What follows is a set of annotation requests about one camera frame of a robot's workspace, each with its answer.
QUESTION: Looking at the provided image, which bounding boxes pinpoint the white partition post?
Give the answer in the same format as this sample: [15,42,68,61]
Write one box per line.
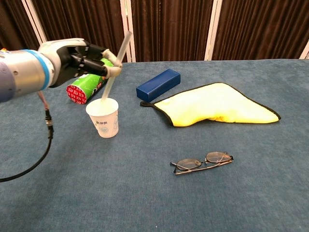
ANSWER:
[204,0,223,61]
[298,41,309,60]
[21,0,48,44]
[120,0,137,63]

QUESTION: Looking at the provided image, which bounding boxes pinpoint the translucent white straw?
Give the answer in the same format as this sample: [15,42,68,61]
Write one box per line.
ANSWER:
[100,30,133,103]

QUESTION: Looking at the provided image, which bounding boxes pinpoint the blue rectangular box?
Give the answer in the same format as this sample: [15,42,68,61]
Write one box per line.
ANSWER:
[136,69,181,103]

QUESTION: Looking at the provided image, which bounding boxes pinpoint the metal frame eyeglasses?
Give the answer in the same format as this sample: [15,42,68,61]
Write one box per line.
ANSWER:
[170,151,234,175]

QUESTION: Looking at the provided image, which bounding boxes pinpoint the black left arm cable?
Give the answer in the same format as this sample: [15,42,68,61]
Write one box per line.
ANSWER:
[0,91,55,183]

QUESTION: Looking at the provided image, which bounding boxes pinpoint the dark brown curtain panel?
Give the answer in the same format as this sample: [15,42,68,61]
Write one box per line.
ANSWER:
[0,0,41,51]
[212,0,309,60]
[130,0,214,62]
[31,0,128,63]

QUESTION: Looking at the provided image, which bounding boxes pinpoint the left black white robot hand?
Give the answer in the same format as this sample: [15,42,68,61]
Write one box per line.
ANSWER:
[38,38,123,88]

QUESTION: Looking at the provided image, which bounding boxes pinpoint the yellow cloth with black trim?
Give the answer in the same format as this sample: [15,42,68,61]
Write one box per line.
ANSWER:
[140,82,282,127]

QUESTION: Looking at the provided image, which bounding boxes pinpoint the green chip can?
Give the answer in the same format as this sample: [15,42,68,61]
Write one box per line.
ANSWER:
[66,58,114,105]

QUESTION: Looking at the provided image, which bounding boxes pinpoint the blue felt table cover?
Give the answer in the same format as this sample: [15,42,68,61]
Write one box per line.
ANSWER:
[0,58,309,232]

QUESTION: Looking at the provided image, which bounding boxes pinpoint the white paper cup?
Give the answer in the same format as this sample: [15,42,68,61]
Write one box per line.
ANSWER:
[85,98,120,139]

